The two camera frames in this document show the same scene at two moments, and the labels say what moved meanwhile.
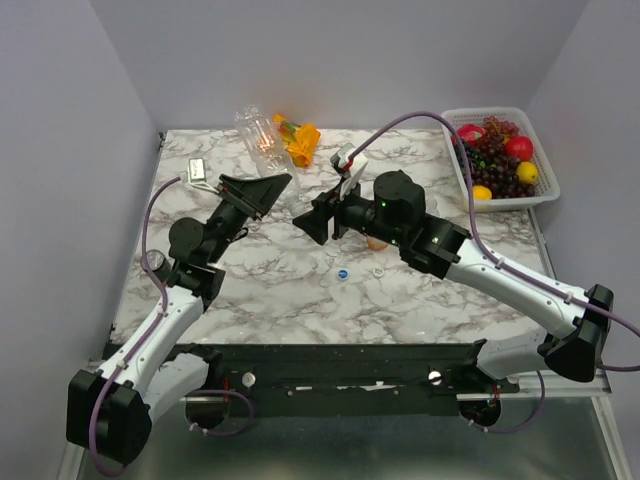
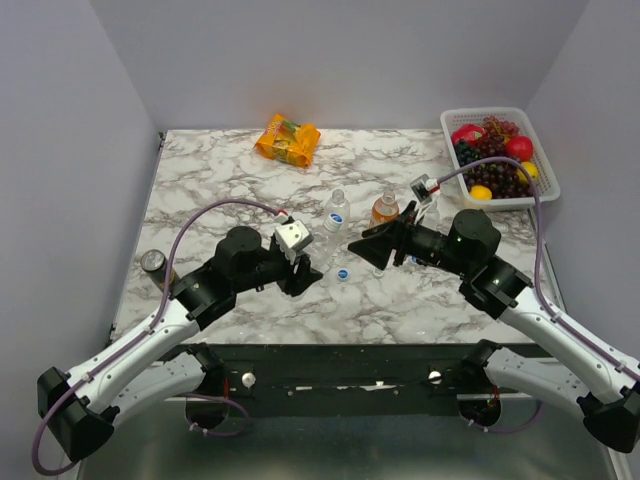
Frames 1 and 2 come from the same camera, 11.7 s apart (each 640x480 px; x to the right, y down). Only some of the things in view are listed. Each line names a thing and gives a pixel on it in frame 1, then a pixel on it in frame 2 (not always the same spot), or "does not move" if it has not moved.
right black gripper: [314, 223] -> [377, 247]
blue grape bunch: [476, 158] does not move
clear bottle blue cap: [270, 154] -> [335, 223]
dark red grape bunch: [496, 171] does not move
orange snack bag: [300, 140] does not move
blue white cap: [342, 274] does not move
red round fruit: [520, 147] does not move
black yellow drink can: [157, 262] does not move
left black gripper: [253, 197] -> [293, 284]
